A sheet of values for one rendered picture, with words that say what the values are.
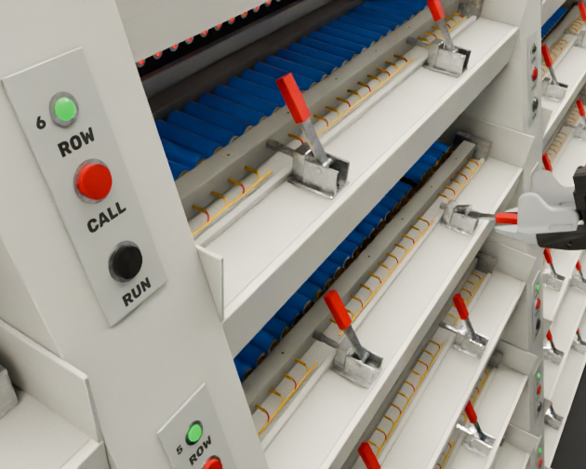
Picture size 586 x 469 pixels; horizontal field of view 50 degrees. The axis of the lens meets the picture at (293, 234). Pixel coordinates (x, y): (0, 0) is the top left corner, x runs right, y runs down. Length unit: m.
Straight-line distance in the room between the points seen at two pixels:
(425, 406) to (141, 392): 0.53
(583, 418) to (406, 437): 1.05
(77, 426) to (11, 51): 0.18
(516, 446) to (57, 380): 1.07
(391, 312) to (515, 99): 0.37
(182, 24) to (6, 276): 0.16
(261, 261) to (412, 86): 0.31
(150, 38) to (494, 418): 0.87
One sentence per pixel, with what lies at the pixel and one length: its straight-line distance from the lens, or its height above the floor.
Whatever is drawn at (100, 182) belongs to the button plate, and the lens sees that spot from 0.29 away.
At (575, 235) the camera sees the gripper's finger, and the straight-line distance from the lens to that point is 0.70.
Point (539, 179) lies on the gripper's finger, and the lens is 0.75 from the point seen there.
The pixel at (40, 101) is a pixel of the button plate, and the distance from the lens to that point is 0.28.
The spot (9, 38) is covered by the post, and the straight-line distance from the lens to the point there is 0.28.
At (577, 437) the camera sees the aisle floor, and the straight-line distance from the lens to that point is 1.76.
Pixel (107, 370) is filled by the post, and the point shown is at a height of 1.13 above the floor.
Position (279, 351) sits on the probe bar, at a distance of 0.57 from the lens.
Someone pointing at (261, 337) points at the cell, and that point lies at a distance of 0.59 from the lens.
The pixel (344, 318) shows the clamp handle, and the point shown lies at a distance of 0.56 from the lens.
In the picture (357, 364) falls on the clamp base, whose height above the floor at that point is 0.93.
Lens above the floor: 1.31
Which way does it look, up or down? 29 degrees down
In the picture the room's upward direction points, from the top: 13 degrees counter-clockwise
